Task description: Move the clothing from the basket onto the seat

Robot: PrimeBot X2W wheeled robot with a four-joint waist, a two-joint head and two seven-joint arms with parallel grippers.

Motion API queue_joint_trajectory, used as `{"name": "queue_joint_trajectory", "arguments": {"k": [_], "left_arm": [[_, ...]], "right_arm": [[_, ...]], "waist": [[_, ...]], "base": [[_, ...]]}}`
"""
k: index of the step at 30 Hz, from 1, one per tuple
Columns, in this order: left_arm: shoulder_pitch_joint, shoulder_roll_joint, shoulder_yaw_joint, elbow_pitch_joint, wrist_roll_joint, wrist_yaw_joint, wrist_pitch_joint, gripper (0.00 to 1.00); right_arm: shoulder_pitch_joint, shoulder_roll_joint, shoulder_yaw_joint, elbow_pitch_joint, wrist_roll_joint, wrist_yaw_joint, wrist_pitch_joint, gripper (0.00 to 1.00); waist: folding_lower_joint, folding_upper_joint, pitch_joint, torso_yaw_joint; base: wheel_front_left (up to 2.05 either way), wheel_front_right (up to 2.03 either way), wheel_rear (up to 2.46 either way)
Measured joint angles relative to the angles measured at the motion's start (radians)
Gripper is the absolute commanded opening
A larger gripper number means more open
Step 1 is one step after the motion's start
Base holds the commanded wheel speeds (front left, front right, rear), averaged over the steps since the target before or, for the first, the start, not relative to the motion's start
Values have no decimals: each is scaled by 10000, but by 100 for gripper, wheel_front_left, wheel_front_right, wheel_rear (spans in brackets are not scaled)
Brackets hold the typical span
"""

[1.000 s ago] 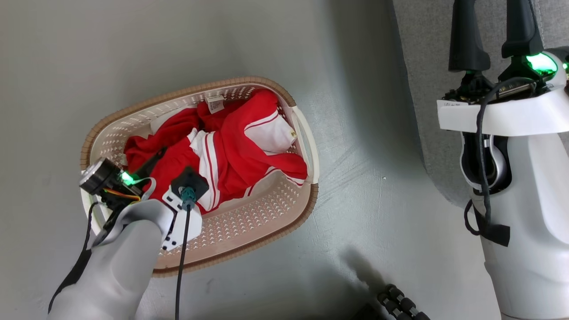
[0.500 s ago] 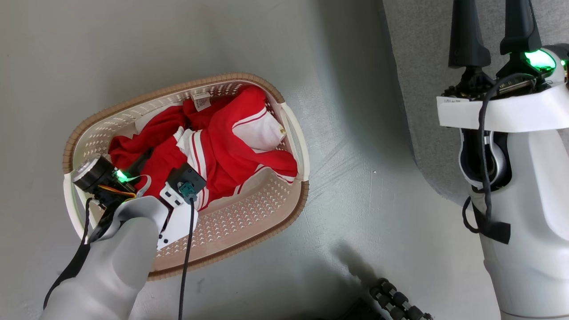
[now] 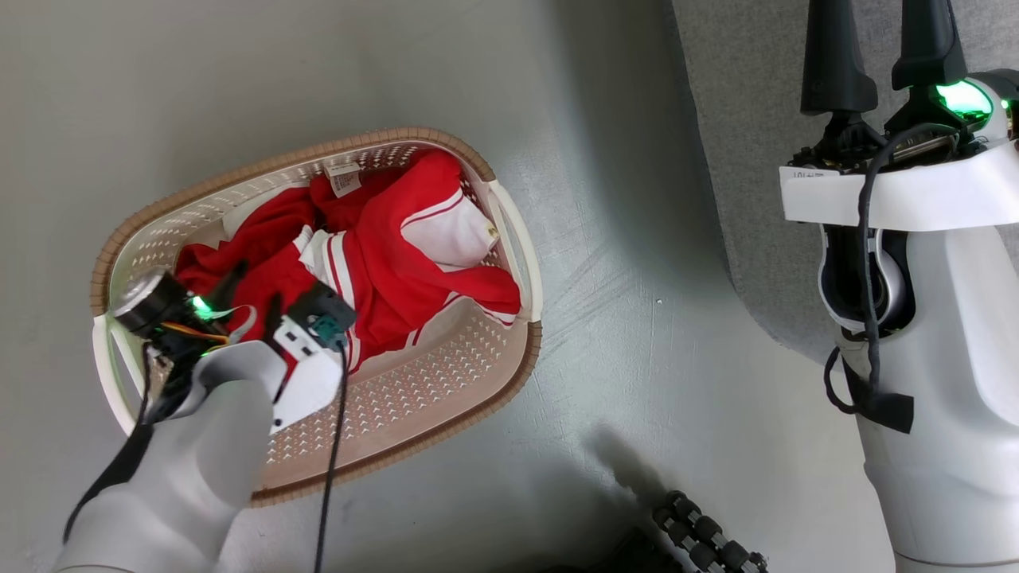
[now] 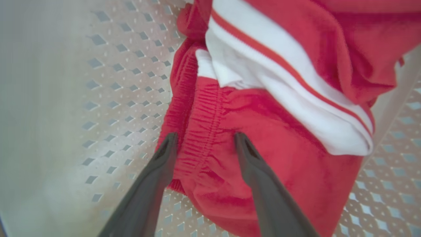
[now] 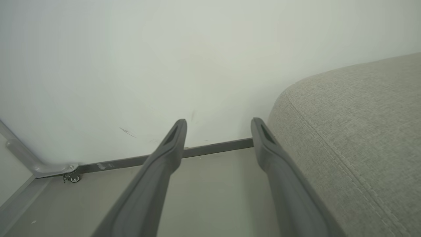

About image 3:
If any thin black camera cable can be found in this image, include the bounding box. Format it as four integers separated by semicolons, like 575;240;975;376
313;338;351;573

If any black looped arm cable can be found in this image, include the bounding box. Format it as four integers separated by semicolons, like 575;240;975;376
822;122;960;415

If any flat black arm cable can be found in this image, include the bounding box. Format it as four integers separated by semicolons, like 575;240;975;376
62;342;156;546

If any black velcro strap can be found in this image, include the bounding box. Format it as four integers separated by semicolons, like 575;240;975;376
842;362;915;435

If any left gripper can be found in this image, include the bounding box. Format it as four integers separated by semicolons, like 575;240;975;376
111;264;284;415

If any white basket with brown rim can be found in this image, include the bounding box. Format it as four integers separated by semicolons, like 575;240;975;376
90;127;544;509

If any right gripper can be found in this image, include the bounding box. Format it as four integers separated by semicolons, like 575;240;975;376
788;0;1019;172

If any red and white garment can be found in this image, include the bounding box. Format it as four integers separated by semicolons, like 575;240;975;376
174;150;522;375

